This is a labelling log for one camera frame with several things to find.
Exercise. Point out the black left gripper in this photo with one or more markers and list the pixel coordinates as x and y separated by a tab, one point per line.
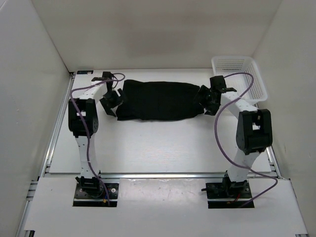
108	106

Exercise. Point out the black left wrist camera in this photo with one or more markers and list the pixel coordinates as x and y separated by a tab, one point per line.
107	75

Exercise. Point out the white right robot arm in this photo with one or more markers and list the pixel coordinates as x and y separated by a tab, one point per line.
253	135

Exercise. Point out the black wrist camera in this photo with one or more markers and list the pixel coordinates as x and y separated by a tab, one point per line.
107	75
217	83

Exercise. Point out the black shorts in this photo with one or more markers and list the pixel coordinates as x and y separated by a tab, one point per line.
159	100

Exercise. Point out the aluminium front rail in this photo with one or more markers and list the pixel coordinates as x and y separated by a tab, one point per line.
208	175

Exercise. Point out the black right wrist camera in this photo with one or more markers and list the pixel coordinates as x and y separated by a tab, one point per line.
217	83

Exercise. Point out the aluminium rail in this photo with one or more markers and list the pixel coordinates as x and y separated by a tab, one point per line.
208	175
45	160

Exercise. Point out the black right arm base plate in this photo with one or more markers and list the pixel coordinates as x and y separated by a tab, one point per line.
219	198

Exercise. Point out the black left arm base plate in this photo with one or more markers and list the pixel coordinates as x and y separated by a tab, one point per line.
96	199

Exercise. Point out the aluminium left side rail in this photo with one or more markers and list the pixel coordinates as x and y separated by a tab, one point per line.
45	160

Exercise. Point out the white perforated plastic basket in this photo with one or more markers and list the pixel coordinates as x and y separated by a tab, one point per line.
244	76

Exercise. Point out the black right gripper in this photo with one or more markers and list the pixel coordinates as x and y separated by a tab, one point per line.
204	91

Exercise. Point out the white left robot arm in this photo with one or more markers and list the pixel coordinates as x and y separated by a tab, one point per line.
83	123

